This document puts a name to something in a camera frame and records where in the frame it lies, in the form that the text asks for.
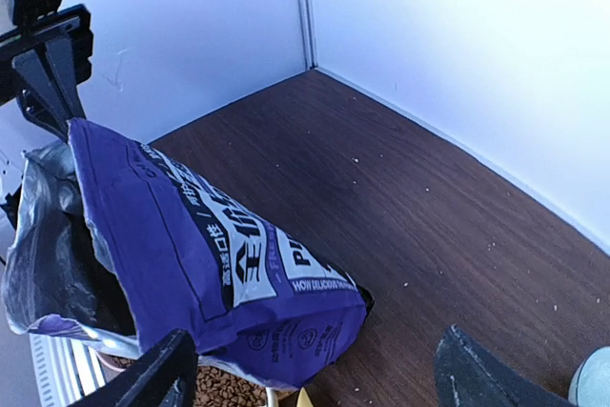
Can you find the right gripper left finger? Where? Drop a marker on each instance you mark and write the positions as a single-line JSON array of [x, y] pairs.
[[164, 376]]

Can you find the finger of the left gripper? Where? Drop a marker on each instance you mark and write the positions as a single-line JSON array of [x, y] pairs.
[[48, 98]]

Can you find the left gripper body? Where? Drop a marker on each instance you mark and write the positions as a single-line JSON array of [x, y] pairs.
[[74, 22]]

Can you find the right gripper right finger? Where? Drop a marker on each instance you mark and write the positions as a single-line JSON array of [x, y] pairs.
[[466, 374]]

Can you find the yellow plastic scoop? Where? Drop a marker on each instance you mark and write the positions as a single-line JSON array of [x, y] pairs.
[[303, 399]]

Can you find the purple pet food bag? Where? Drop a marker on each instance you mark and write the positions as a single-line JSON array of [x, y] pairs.
[[118, 244]]

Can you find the brown kibble in cream bowl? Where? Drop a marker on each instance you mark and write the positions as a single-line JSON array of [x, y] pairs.
[[216, 388]]

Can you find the pink cat-shaped bowl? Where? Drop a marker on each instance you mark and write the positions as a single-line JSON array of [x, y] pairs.
[[115, 363]]

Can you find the cream cat-shaped bowl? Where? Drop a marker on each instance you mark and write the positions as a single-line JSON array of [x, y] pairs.
[[272, 399]]

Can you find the light blue ceramic bowl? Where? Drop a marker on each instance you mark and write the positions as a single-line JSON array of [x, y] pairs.
[[590, 384]]

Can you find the front aluminium rail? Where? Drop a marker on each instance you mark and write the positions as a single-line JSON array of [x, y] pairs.
[[65, 370]]

